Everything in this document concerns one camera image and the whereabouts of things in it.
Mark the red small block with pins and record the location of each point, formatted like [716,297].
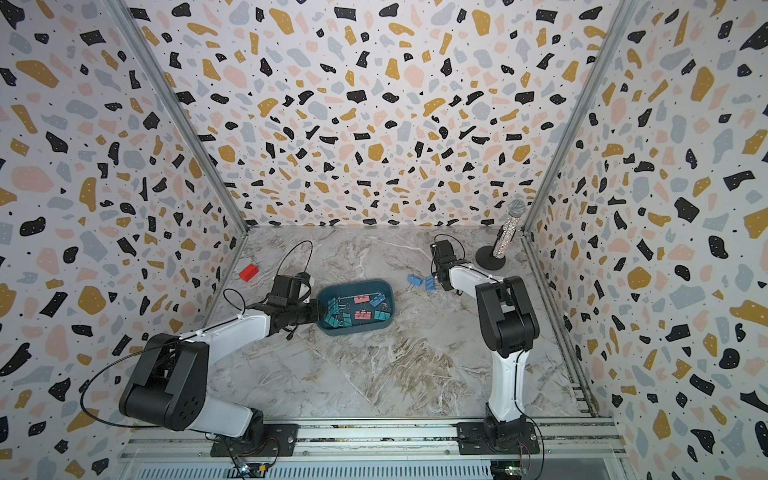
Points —
[248,272]

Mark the teal plastic storage box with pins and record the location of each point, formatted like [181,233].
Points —
[356,307]

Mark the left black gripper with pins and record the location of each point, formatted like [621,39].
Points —
[314,307]

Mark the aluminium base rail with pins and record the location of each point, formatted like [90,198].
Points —
[569,448]

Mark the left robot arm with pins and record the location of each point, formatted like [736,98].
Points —
[168,386]

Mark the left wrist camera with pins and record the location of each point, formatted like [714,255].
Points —
[290,290]

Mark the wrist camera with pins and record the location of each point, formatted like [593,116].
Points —
[442,252]
[290,290]

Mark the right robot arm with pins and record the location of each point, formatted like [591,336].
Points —
[509,328]

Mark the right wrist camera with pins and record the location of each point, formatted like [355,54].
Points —
[442,252]

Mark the glitter microphone on black stand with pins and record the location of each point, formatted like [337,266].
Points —
[493,257]

